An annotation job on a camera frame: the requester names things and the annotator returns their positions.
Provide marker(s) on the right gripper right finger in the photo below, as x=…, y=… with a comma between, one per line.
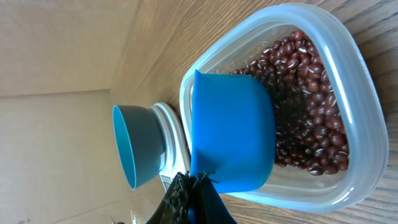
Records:
x=209, y=207

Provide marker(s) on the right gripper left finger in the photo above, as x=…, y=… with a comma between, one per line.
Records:
x=174, y=206

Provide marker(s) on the blue plastic measuring scoop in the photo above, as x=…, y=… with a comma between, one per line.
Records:
x=233, y=133

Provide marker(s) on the white digital kitchen scale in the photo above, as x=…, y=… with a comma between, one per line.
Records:
x=176, y=157

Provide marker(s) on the blue metal bowl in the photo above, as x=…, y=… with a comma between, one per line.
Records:
x=140, y=143

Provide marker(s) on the red adzuki beans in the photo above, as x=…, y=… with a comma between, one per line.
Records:
x=309, y=128

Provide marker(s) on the clear plastic food container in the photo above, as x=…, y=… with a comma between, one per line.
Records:
x=354, y=89

